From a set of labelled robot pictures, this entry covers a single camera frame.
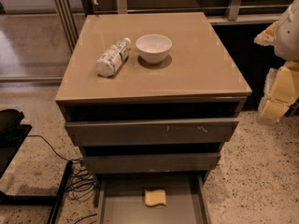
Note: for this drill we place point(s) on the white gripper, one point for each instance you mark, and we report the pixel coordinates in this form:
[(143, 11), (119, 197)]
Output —
[(288, 36)]

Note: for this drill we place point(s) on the yellow sponge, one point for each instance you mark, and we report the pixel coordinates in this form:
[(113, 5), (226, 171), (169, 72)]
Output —
[(155, 197)]

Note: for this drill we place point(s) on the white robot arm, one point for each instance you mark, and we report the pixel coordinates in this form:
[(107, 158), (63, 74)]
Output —
[(286, 44)]

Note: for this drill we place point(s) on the middle grey drawer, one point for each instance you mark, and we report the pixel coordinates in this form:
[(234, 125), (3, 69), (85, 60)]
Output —
[(151, 163)]

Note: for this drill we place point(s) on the grey drawer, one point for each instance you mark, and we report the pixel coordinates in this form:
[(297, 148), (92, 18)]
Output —
[(151, 132), (122, 199), (151, 163)]

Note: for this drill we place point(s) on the grey drawer cabinet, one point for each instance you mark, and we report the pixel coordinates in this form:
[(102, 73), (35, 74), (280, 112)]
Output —
[(197, 80)]

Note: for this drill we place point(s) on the top grey drawer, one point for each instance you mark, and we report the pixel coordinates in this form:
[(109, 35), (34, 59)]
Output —
[(151, 132)]

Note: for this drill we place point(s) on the bottom grey drawer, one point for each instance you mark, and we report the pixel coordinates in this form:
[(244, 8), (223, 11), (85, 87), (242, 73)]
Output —
[(122, 199)]

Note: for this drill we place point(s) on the white bowl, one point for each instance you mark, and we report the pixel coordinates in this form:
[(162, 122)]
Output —
[(153, 48)]

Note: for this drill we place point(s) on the clear plastic water bottle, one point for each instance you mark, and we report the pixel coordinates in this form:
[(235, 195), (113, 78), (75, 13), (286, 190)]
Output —
[(113, 58)]

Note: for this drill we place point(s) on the metal shelf rail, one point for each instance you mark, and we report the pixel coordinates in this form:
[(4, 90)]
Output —
[(218, 11)]

